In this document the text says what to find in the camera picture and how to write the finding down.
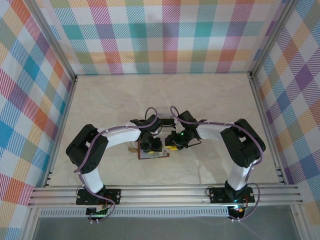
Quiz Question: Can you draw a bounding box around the brown leather card holder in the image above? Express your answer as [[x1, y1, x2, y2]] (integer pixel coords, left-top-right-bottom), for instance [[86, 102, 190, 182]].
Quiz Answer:
[[127, 139, 172, 161]]

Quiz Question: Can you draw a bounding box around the slotted grey cable duct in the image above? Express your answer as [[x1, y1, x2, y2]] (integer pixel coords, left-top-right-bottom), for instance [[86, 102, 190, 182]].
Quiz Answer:
[[39, 208, 230, 219]]

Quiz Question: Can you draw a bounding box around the short aluminium frame leg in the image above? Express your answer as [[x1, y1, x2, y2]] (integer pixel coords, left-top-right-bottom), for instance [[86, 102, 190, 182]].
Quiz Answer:
[[21, 207, 41, 240], [289, 204, 310, 240]]

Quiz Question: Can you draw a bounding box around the thin aluminium back rail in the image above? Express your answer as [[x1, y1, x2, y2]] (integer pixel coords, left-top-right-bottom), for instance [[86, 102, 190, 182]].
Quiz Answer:
[[74, 72, 252, 77]]

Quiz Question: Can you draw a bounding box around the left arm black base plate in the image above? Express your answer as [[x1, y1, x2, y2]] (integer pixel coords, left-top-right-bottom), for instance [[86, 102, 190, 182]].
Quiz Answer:
[[75, 188, 123, 206]]

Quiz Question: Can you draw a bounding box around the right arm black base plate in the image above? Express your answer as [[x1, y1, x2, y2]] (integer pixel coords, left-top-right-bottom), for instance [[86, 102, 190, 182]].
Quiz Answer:
[[208, 186, 256, 204]]

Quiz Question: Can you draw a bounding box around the aluminium frame post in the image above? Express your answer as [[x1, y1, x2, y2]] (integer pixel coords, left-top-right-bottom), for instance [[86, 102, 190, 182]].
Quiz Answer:
[[26, 0, 78, 82], [248, 0, 298, 78]]

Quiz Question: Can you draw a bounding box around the aluminium table edge rail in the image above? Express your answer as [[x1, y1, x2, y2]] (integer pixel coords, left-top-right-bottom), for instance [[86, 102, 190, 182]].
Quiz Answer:
[[248, 73, 288, 186], [42, 76, 78, 188]]

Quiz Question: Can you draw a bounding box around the wide aluminium mounting rail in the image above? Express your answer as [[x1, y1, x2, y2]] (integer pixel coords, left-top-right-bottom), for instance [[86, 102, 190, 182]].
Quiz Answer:
[[26, 184, 304, 209]]

